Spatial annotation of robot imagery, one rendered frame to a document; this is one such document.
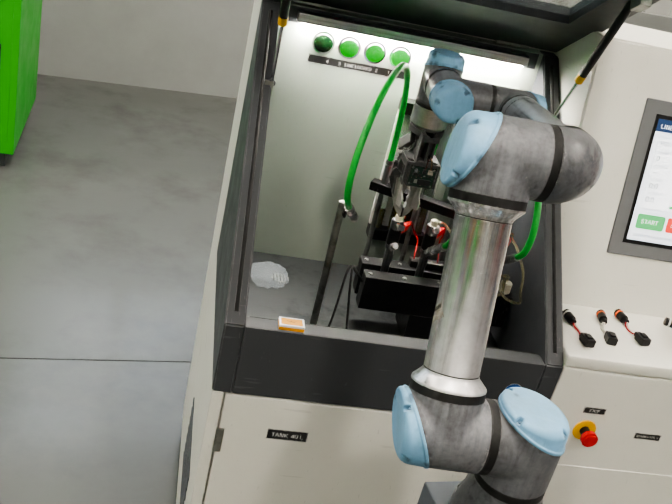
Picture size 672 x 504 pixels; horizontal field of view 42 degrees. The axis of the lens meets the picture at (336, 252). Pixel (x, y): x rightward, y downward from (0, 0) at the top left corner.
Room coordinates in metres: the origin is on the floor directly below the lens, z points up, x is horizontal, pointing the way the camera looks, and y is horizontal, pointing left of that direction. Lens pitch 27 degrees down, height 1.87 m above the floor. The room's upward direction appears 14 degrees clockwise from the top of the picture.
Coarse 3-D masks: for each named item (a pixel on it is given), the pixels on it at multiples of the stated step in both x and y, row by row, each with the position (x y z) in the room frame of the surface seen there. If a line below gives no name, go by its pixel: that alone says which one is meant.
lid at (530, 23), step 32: (320, 0) 1.97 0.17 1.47; (352, 0) 1.95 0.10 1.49; (384, 0) 1.93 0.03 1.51; (416, 0) 1.91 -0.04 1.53; (448, 0) 1.89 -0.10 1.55; (480, 0) 1.90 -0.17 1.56; (512, 0) 1.90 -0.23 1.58; (544, 0) 1.88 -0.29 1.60; (576, 0) 1.87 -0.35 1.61; (608, 0) 1.80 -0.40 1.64; (640, 0) 1.74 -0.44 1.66; (480, 32) 2.05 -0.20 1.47; (512, 32) 2.03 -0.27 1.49; (544, 32) 2.00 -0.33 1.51; (576, 32) 1.98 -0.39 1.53
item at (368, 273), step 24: (360, 264) 1.76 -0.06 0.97; (408, 264) 1.80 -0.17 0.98; (360, 288) 1.71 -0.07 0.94; (384, 288) 1.70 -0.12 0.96; (408, 288) 1.71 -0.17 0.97; (432, 288) 1.72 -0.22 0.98; (408, 312) 1.71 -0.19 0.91; (432, 312) 1.72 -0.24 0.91; (504, 312) 1.76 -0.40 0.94; (408, 336) 1.72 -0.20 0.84
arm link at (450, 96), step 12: (444, 72) 1.66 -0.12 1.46; (456, 72) 1.68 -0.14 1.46; (432, 84) 1.63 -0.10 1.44; (444, 84) 1.59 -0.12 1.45; (456, 84) 1.58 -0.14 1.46; (468, 84) 1.62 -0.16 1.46; (480, 84) 1.63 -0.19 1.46; (432, 96) 1.59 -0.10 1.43; (444, 96) 1.57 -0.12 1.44; (456, 96) 1.57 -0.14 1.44; (468, 96) 1.58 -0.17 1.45; (480, 96) 1.60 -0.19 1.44; (492, 96) 1.61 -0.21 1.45; (432, 108) 1.60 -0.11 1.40; (444, 108) 1.57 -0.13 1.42; (456, 108) 1.57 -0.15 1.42; (468, 108) 1.58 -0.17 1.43; (480, 108) 1.60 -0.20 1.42; (444, 120) 1.57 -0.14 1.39; (456, 120) 1.58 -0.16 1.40
